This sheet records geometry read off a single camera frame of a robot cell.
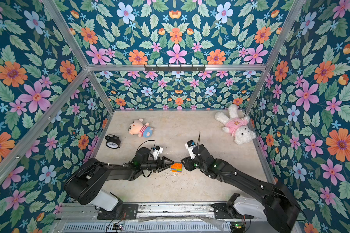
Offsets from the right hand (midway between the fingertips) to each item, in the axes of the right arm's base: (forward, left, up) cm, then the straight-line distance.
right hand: (184, 159), depth 80 cm
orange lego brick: (-1, +4, -6) cm, 8 cm away
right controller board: (-29, -27, -15) cm, 42 cm away
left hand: (-1, +7, -5) cm, 8 cm away
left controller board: (-31, +33, -14) cm, 47 cm away
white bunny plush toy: (+28, -35, -4) cm, 45 cm away
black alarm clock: (+13, +48, -4) cm, 50 cm away
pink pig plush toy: (+25, +35, -3) cm, 43 cm away
